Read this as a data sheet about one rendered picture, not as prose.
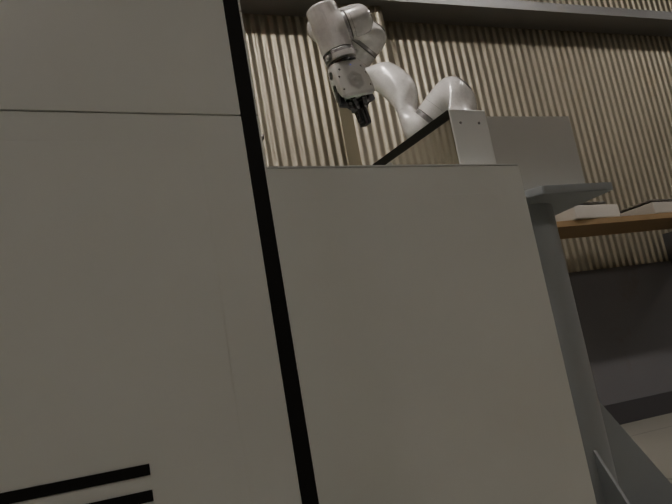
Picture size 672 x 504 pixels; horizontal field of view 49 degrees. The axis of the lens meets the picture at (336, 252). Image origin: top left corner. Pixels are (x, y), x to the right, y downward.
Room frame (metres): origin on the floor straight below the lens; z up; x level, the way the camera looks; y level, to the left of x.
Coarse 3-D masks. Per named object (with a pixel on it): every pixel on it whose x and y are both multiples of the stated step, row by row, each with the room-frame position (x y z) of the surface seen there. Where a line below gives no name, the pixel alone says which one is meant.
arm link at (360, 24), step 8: (344, 8) 1.82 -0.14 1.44; (352, 8) 1.73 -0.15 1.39; (360, 8) 1.72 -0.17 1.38; (352, 16) 1.72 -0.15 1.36; (360, 16) 1.72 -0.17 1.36; (368, 16) 1.73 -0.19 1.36; (352, 24) 1.73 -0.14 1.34; (360, 24) 1.73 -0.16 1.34; (368, 24) 1.74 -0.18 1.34; (312, 32) 1.88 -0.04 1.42; (352, 32) 1.74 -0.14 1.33; (360, 32) 1.75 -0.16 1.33; (368, 32) 1.78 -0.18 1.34
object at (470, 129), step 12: (456, 120) 1.42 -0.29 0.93; (468, 120) 1.43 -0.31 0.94; (480, 120) 1.45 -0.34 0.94; (456, 132) 1.41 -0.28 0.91; (468, 132) 1.43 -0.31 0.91; (480, 132) 1.44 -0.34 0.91; (456, 144) 1.41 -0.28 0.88; (468, 144) 1.43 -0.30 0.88; (480, 144) 1.44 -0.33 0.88; (468, 156) 1.42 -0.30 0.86; (480, 156) 1.44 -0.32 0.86; (492, 156) 1.45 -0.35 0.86
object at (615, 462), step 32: (544, 192) 1.63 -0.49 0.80; (576, 192) 1.67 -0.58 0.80; (544, 224) 1.72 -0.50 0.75; (544, 256) 1.71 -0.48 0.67; (576, 320) 1.74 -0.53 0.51; (576, 352) 1.72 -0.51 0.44; (576, 384) 1.72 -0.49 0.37; (608, 416) 1.83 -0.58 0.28; (608, 448) 1.75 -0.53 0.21; (640, 448) 1.86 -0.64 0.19; (608, 480) 1.69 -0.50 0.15; (640, 480) 1.85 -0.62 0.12
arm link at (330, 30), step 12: (324, 0) 1.72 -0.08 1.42; (312, 12) 1.73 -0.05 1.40; (324, 12) 1.72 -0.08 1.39; (336, 12) 1.73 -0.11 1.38; (312, 24) 1.74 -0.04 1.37; (324, 24) 1.72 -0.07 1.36; (336, 24) 1.72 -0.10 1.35; (348, 24) 1.73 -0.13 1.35; (324, 36) 1.73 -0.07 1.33; (336, 36) 1.72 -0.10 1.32; (348, 36) 1.74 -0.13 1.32; (324, 48) 1.74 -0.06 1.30
